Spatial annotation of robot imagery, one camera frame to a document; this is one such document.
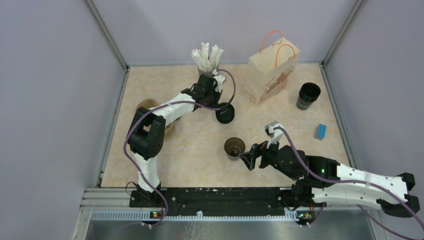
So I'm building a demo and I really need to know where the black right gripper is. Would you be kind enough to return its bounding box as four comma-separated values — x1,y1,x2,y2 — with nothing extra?
238,134,299,181

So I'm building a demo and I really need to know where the translucent brown plastic cup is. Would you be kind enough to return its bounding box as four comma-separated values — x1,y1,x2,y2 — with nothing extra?
224,137,246,161

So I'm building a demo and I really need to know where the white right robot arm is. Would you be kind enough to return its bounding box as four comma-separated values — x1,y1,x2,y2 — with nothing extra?
239,141,421,218

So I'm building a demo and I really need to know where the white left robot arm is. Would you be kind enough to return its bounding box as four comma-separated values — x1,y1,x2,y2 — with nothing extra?
123,74,226,207

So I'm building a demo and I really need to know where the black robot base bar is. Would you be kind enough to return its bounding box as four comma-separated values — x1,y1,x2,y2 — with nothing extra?
129,187,322,217

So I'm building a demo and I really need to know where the white wrapped straws bundle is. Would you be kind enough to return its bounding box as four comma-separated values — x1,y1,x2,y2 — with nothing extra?
191,42,224,73

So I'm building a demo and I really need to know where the brown pulp cup carrier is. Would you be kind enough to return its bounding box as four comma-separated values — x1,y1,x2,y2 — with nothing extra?
135,98,176,138

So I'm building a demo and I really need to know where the teddy bear paper bag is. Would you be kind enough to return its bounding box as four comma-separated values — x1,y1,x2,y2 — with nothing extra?
243,30,301,105

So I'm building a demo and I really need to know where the blue toy brick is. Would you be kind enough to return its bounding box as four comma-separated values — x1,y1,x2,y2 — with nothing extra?
314,123,327,140

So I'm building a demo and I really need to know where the black paper cup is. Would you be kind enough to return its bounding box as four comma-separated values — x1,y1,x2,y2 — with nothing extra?
296,82,321,110

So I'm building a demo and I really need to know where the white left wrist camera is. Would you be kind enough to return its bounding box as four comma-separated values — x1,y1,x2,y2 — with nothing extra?
212,69,227,93

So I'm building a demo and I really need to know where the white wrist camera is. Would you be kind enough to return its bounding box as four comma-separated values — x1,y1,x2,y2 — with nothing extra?
264,121,284,149
212,69,227,93

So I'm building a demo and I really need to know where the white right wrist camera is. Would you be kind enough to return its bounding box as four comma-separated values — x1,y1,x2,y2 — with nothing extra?
264,121,284,149

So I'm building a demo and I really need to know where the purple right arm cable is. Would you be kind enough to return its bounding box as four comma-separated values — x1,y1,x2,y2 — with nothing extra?
272,126,424,240

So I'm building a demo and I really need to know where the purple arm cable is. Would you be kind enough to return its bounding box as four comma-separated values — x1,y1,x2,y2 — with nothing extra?
272,126,424,240
123,68,237,229

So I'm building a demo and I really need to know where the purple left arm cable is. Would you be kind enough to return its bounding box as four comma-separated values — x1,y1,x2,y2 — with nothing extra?
123,68,237,229

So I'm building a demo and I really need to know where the aluminium frame rail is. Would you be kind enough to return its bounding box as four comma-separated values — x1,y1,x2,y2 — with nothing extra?
71,0,131,240

